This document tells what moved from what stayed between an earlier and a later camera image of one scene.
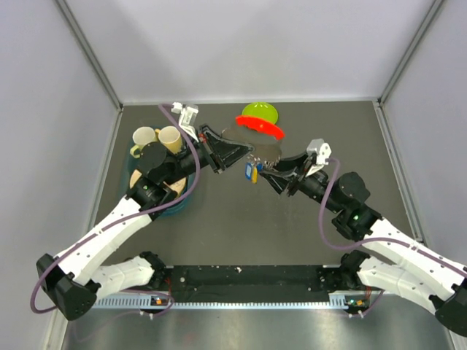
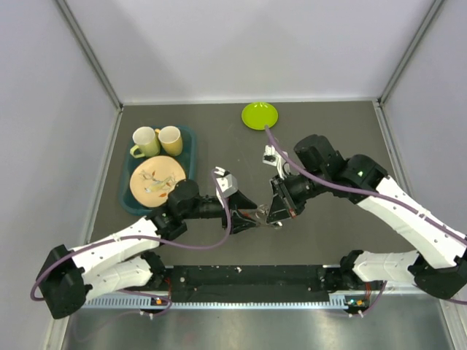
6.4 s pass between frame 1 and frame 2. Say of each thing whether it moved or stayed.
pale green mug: stayed
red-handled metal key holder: moved
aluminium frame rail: stayed
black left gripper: moved
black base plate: stayed
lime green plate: stayed
